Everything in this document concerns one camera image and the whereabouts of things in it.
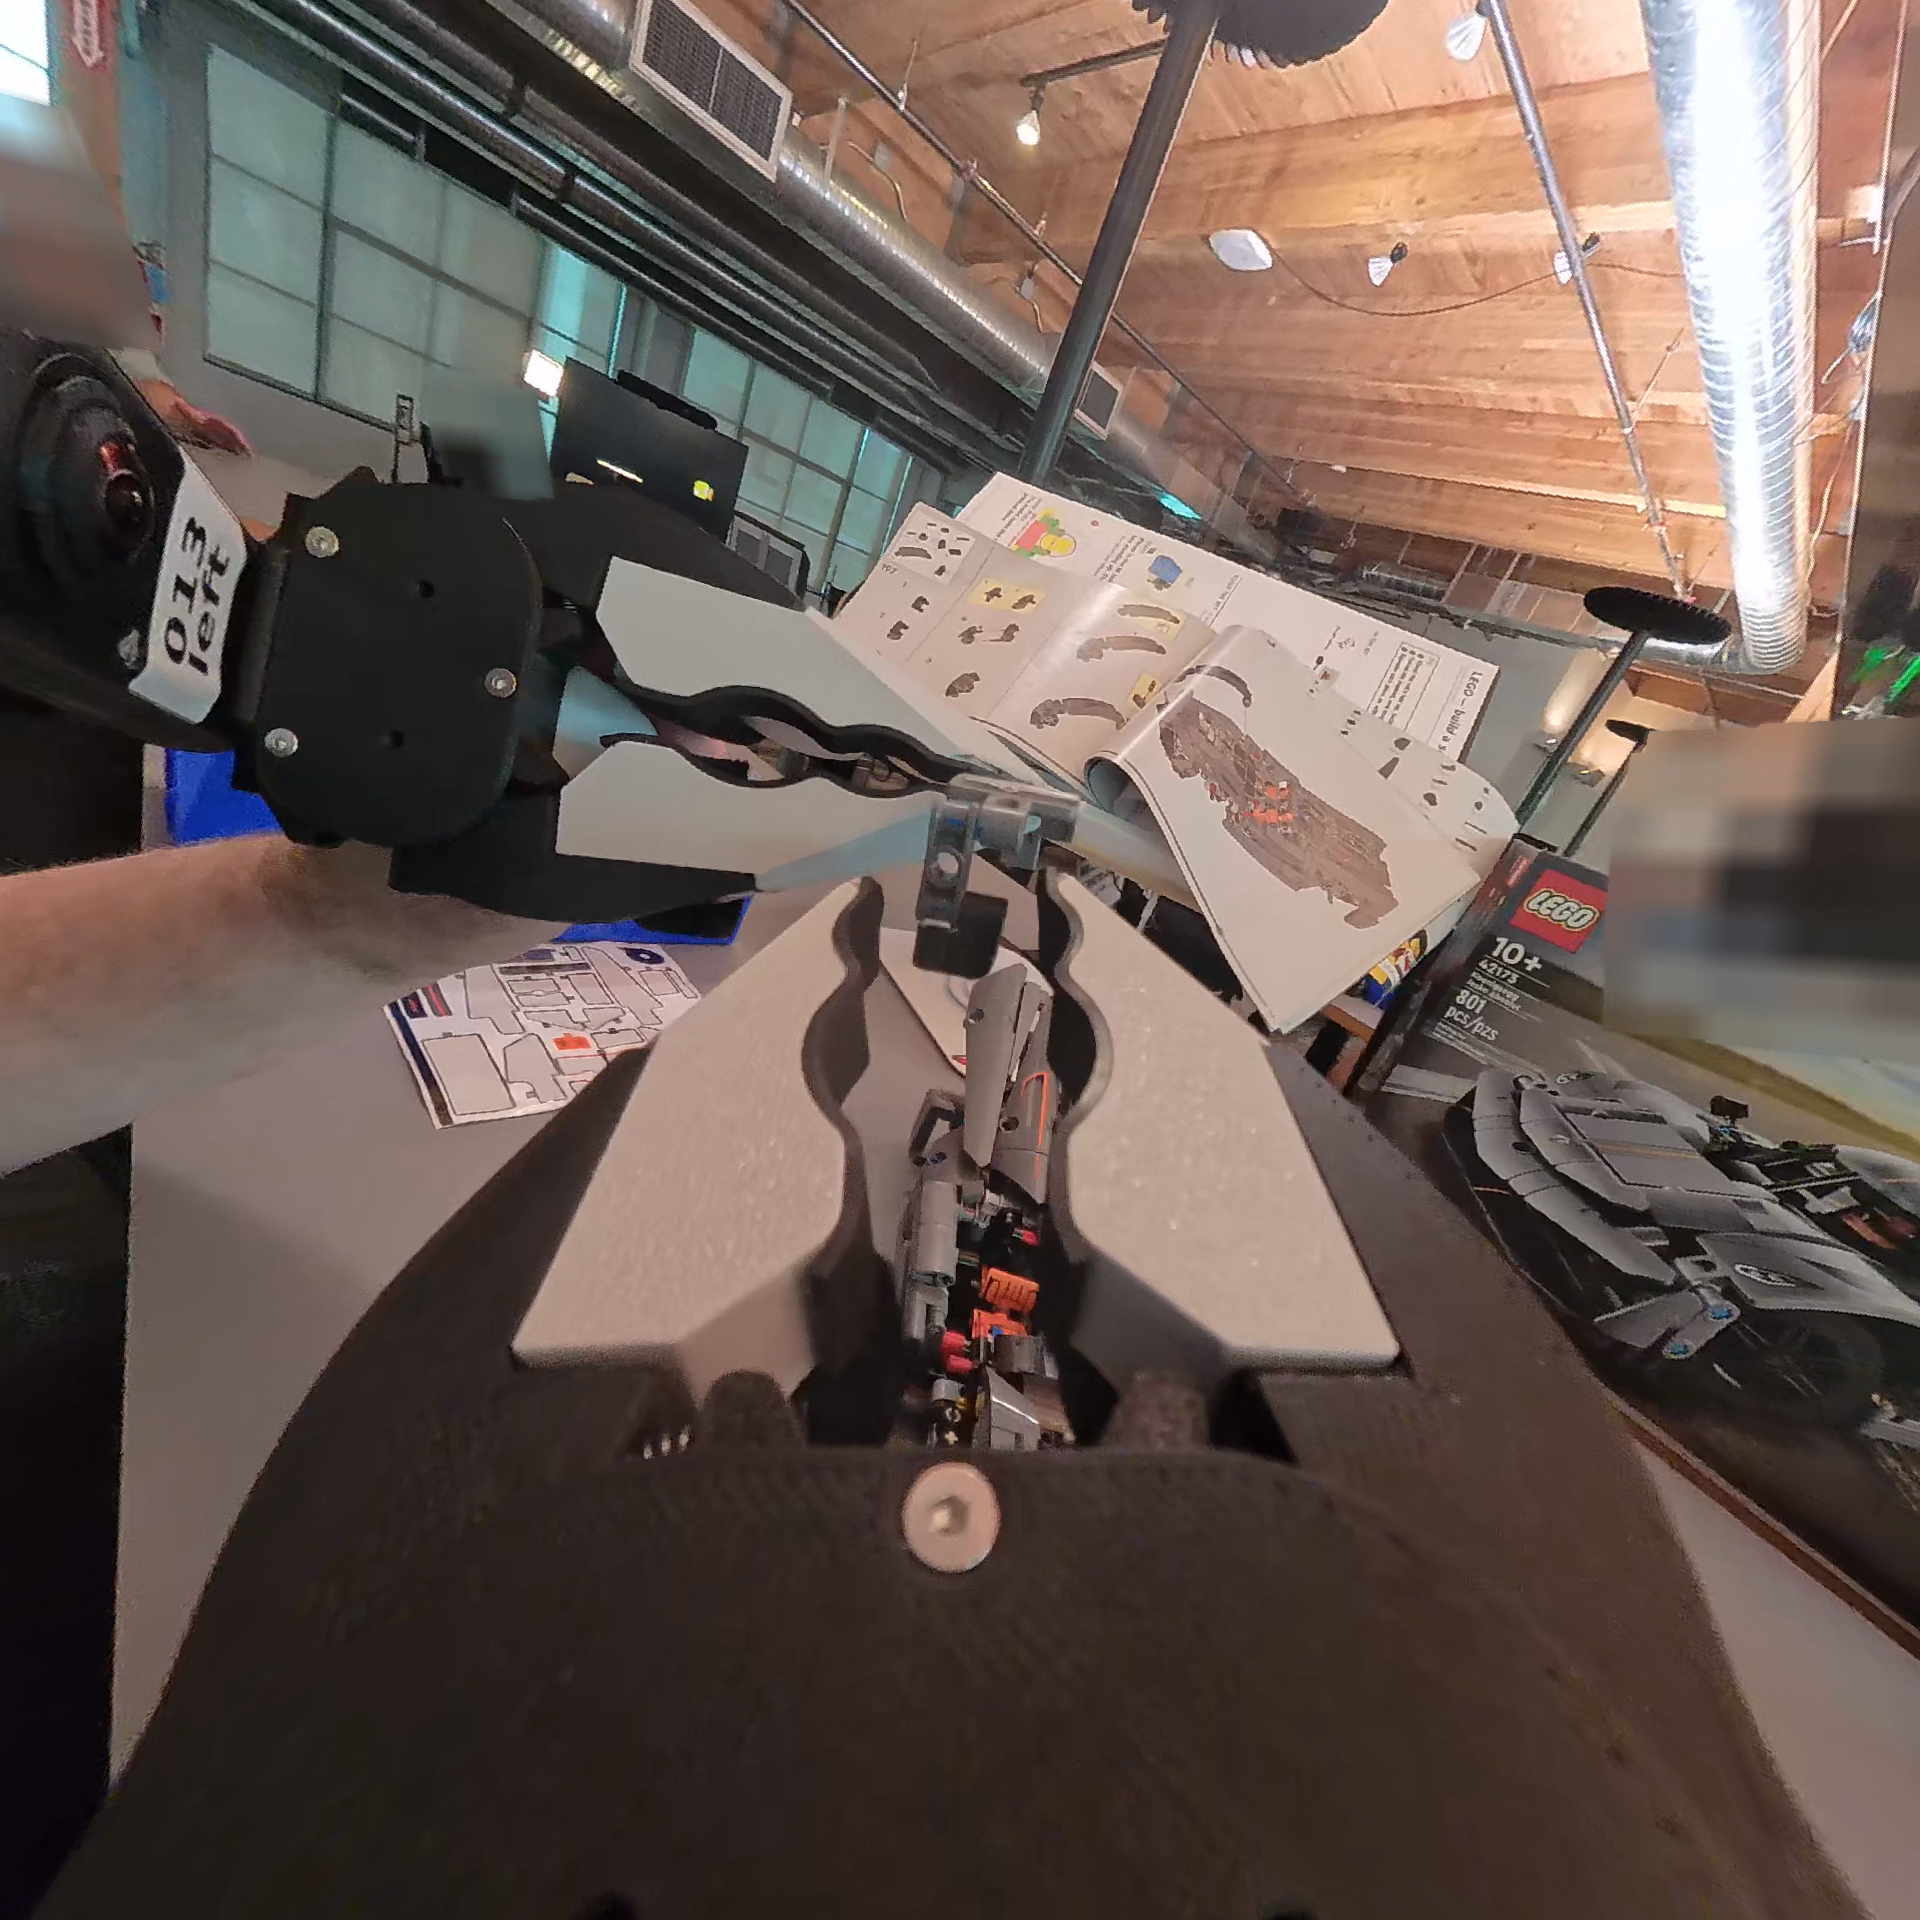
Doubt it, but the white vent grille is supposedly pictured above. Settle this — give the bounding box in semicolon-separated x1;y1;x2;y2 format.
624;0;801;185

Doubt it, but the black pole with toothed disc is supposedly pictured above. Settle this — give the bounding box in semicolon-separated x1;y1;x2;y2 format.
1027;0;1396;493

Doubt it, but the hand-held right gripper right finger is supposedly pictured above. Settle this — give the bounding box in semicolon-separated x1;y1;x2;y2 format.
1036;866;1410;1441

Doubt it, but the black computer monitor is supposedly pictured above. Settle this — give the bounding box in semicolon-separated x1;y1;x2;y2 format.
547;357;753;536

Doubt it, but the grey ceiling ventilation duct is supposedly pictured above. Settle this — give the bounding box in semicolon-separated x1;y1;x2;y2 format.
492;0;1191;468

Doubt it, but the short black pole with disc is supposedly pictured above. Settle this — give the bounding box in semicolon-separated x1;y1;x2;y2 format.
1508;581;1734;824

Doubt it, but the toy car set box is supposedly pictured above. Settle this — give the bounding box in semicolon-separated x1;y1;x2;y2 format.
1339;832;1920;1607

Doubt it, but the silver spiral ventilation duct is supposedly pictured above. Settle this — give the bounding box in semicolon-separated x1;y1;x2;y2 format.
1637;0;1826;676

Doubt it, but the blue plastic bin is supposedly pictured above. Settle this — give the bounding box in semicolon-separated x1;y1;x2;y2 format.
160;741;758;951

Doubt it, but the metal ceiling conduit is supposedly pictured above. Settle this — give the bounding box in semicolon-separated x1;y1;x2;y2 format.
1472;0;1696;593

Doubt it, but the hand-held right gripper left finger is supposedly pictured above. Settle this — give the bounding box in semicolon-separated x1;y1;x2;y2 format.
509;875;888;1441

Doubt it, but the white sticker sheet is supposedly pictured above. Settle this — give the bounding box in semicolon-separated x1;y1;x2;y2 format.
383;937;706;1131

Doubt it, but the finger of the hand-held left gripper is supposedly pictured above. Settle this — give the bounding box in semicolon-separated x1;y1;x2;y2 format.
554;729;1082;900
590;557;1042;800

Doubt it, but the grey toy brick car model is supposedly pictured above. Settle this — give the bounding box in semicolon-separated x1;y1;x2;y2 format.
883;955;1111;1454

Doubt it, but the person's left forearm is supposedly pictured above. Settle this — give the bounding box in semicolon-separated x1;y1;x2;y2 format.
0;832;630;1178

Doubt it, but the small toy brick beam subassembly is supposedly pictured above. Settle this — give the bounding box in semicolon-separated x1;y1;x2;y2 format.
911;774;1091;906

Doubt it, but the building instruction booklet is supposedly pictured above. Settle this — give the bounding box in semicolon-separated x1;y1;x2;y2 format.
830;471;1525;1042

